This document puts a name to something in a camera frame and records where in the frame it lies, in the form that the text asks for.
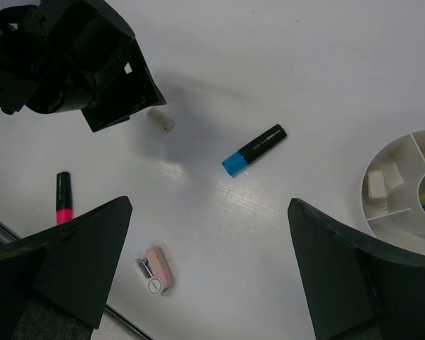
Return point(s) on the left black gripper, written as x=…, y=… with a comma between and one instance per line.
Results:
x=62, y=56

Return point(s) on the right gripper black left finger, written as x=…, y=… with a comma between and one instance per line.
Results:
x=55, y=284

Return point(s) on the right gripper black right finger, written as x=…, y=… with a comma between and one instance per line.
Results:
x=356, y=286

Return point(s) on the small yellow eraser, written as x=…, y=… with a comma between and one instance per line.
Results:
x=377, y=189

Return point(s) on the pink black highlighter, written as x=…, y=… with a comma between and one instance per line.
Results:
x=64, y=203

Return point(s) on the white round divided container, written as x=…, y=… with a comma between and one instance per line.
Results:
x=400, y=218

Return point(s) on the beige eraser block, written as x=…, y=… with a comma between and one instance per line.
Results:
x=161, y=120

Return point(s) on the blue black highlighter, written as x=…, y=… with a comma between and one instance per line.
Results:
x=254, y=150

